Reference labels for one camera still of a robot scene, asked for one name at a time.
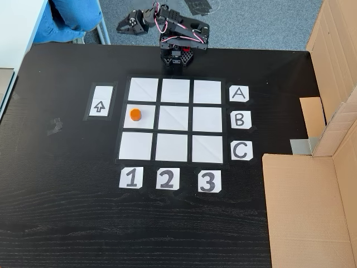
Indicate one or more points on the dark tape scraps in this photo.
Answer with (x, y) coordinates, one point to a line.
(55, 127)

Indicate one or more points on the paper sheet letter C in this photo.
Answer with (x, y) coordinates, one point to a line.
(241, 150)

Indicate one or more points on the round orange token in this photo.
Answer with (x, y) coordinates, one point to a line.
(135, 114)

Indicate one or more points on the paper sheet letter B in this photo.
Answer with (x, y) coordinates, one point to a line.
(241, 120)

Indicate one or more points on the grey tape strip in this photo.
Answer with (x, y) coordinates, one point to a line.
(315, 143)

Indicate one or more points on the white arrow paper sheet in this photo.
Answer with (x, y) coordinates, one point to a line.
(100, 102)

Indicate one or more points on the paper sheet number 2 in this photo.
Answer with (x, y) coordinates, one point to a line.
(168, 178)

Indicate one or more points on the white desk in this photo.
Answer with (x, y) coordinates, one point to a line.
(19, 30)

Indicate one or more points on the paper sheet number 3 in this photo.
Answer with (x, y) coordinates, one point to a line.
(209, 181)

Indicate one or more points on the paper sheet letter A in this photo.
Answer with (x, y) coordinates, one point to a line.
(239, 94)

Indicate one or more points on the person in blue trousers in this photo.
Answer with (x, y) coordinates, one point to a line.
(67, 19)

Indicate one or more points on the white metal leg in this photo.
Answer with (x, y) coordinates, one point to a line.
(104, 32)

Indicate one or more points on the brown cardboard screen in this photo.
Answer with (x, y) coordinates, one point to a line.
(301, 209)

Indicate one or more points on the white nine-square grid sheet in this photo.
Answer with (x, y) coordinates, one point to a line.
(178, 123)

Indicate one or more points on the paper sheet number 1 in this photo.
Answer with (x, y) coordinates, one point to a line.
(131, 178)

